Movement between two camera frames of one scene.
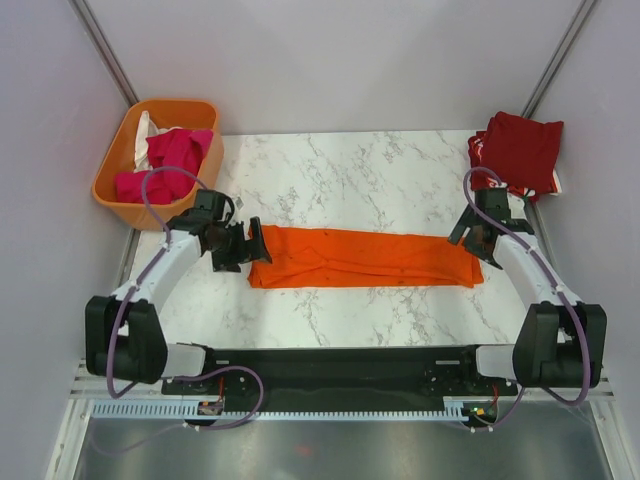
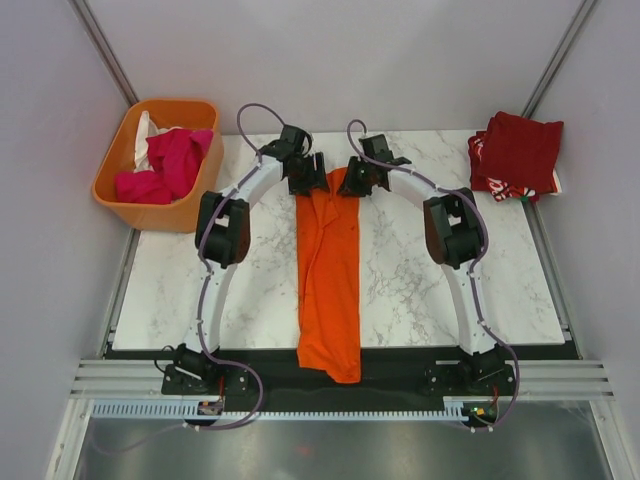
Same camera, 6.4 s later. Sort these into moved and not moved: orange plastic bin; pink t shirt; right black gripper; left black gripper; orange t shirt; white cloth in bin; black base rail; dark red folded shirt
Moved: left black gripper; orange t shirt; right black gripper
Not moved: black base rail; pink t shirt; dark red folded shirt; white cloth in bin; orange plastic bin
